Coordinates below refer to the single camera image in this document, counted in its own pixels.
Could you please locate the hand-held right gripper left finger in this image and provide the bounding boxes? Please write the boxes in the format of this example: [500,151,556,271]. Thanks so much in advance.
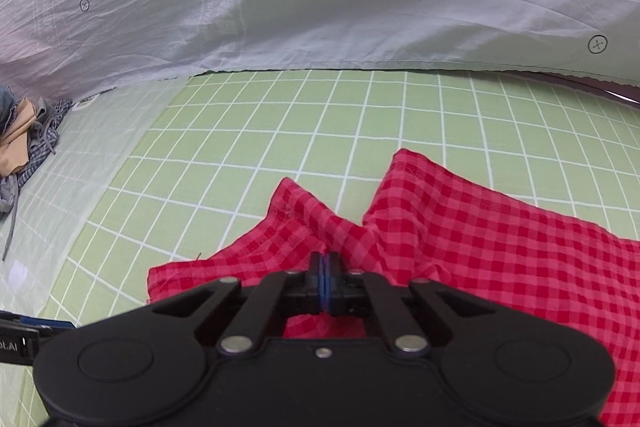
[149,252,324,355]

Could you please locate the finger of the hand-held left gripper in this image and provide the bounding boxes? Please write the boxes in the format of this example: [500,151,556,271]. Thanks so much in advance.
[0,311,77,334]

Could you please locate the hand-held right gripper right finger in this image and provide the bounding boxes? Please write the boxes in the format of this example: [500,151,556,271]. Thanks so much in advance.
[323,252,496,355]

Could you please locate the red checked shorts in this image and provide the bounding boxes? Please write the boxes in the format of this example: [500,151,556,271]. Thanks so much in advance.
[146,148,640,427]

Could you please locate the green grid mat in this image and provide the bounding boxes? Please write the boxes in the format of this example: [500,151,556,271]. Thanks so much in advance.
[0,69,640,427]

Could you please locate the blue plaid garment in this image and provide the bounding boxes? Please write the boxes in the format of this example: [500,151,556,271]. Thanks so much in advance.
[17,99,75,188]

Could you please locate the beige garment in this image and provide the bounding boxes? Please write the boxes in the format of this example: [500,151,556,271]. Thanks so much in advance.
[0,99,40,178]

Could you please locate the light grey drawstring garment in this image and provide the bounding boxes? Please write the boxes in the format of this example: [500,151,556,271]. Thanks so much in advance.
[0,174,23,262]

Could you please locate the dark grey drawstring garment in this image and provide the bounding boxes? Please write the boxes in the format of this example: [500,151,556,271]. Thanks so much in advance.
[0,86,63,155]

